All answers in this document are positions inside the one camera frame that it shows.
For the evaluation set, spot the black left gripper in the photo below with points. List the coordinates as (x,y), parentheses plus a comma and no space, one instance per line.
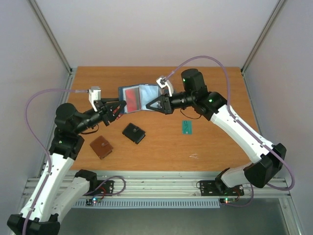
(105,109)

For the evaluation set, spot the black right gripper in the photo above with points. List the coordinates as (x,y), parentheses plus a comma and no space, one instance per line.
(167,104)

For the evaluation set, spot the dark blue card holder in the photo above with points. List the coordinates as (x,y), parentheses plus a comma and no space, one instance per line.
(148,92)

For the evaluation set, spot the green credit card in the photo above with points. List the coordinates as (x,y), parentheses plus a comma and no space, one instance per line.
(187,127)

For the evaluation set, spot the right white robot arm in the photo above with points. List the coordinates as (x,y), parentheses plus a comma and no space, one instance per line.
(265,157)

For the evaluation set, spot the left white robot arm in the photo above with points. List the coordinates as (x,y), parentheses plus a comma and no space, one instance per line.
(45,209)

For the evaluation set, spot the black card holder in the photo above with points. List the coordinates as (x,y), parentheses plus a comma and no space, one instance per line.
(134,133)

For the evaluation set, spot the brown card holder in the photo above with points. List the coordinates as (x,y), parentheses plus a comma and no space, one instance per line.
(101,147)

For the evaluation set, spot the left small circuit board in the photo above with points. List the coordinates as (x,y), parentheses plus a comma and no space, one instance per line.
(93,201)

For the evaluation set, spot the small circuit board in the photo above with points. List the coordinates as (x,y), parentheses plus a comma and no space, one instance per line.
(227,200)
(93,201)

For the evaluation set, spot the right small circuit board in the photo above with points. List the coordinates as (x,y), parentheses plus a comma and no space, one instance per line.
(227,200)

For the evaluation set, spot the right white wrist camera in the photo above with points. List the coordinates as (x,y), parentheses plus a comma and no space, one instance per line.
(164,83)

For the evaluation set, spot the aluminium rail base frame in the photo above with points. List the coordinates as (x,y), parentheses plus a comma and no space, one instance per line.
(161,184)

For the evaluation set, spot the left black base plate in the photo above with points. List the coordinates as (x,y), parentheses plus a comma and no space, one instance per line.
(107,188)

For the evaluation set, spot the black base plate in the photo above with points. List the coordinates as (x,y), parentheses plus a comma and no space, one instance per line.
(107,188)
(208,188)

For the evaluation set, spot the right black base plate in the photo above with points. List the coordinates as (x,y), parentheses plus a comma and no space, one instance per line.
(208,188)

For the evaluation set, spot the slotted grey cable duct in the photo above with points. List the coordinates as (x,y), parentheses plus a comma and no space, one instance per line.
(148,204)

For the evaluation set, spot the left aluminium corner post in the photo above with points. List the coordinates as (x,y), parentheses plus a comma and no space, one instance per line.
(40,16)

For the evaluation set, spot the aluminium corner post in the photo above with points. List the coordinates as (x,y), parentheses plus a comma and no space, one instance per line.
(40,16)
(263,34)

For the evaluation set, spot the right aluminium corner post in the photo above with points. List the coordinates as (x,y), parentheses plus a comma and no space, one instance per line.
(263,34)

